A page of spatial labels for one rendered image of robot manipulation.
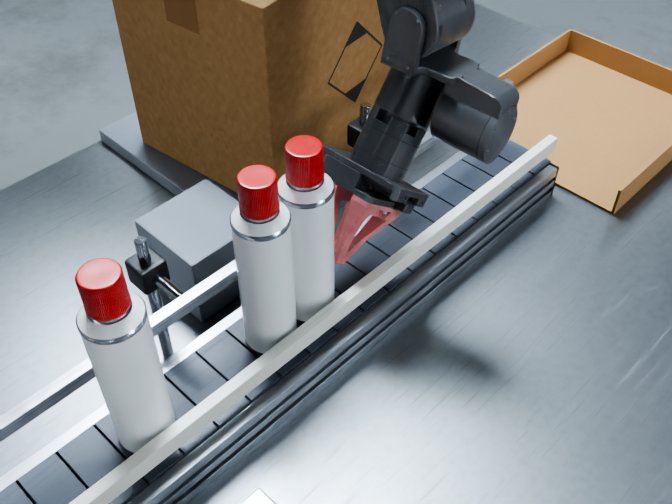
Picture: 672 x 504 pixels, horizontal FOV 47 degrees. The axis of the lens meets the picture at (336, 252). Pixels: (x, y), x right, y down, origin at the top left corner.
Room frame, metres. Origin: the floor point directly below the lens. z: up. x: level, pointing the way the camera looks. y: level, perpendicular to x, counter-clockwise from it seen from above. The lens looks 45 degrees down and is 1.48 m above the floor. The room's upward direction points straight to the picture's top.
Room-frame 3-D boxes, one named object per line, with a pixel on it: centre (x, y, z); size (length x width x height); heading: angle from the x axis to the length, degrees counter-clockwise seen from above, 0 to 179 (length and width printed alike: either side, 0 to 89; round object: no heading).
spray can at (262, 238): (0.48, 0.06, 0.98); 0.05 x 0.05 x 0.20
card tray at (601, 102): (0.92, -0.36, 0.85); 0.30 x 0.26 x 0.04; 136
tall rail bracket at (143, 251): (0.49, 0.16, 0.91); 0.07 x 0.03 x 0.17; 46
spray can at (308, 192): (0.52, 0.03, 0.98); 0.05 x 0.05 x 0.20
